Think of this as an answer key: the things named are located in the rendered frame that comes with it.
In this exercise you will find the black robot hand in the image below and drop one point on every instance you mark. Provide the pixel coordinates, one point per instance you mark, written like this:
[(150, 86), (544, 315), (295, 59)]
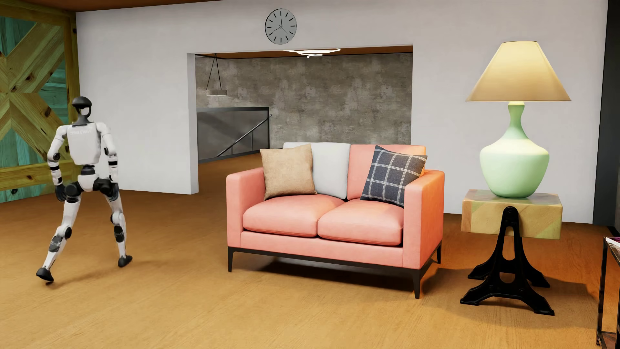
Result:
[(114, 190), (60, 192)]

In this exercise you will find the pink two-seat sofa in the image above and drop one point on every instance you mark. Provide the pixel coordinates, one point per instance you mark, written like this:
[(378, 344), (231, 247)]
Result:
[(334, 223)]

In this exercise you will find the white left robot leg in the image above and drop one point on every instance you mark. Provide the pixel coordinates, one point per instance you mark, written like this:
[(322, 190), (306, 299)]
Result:
[(117, 223)]

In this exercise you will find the white robot leg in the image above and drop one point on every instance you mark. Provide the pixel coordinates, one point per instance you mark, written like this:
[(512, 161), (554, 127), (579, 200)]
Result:
[(117, 223), (63, 232)]

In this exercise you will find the white right robot leg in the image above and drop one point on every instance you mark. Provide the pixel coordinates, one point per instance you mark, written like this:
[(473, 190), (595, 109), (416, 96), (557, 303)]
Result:
[(63, 232)]

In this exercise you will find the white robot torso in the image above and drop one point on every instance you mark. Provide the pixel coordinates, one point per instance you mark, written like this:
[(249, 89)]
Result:
[(83, 145)]

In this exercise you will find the black robot head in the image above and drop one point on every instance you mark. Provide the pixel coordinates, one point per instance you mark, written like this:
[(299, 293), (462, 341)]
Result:
[(81, 104)]

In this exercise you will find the wooden barn door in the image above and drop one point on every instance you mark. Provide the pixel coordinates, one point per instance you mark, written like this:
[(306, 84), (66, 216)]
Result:
[(29, 106)]

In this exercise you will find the glass stair railing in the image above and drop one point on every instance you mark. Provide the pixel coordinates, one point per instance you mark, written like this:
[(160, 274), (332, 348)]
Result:
[(227, 131)]

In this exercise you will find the hanging pendant lamp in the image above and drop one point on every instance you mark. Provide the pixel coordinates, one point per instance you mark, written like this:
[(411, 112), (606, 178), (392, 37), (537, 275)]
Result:
[(216, 92)]

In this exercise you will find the beige cushion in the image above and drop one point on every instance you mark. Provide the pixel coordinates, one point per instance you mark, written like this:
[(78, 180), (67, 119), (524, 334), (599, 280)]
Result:
[(288, 172)]

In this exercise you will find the white cushion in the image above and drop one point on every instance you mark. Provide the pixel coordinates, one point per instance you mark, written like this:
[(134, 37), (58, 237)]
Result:
[(332, 169)]

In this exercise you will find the dark plaid cushion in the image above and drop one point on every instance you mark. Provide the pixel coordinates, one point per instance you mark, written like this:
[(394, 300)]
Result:
[(390, 177)]

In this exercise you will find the wooden side table black base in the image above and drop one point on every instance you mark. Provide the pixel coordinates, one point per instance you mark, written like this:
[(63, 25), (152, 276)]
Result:
[(484, 213)]

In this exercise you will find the green table lamp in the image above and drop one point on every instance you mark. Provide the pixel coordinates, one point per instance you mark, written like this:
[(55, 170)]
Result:
[(514, 160)]

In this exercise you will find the magazine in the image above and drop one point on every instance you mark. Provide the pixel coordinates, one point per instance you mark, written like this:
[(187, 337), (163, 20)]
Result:
[(614, 241)]

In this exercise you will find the round grey wall clock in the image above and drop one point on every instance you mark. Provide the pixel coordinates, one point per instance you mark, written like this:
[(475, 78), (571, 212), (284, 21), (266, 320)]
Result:
[(280, 26)]

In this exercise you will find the black metal frame table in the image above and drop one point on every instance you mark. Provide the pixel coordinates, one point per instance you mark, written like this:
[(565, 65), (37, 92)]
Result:
[(602, 291)]

